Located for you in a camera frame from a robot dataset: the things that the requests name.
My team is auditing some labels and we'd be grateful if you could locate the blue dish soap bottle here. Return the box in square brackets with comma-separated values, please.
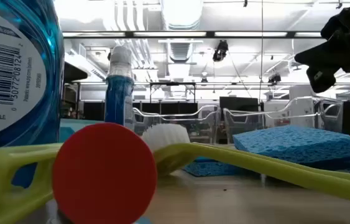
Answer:
[104, 45, 136, 131]
[0, 0, 66, 189]

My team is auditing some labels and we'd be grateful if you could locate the red dish brush pink handle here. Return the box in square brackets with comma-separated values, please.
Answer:
[52, 122, 159, 224]

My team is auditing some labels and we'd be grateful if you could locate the clear plastic bin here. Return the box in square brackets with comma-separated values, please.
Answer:
[223, 96, 344, 144]
[132, 104, 222, 146]

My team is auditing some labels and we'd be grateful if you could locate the black monitor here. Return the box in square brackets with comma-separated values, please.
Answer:
[219, 96, 260, 123]

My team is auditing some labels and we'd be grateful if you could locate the black overhead beam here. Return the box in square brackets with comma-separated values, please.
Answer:
[62, 30, 322, 39]

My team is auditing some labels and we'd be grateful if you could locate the green translucent plastic bin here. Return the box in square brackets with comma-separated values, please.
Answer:
[59, 119, 106, 143]

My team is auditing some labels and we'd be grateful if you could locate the black ceiling camera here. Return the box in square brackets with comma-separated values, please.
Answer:
[267, 73, 282, 85]
[212, 39, 229, 62]

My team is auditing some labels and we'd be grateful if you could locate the thin hanging cable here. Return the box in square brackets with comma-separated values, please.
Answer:
[259, 0, 264, 102]

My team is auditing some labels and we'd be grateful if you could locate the silver ventilation duct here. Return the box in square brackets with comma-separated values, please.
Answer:
[160, 0, 204, 31]

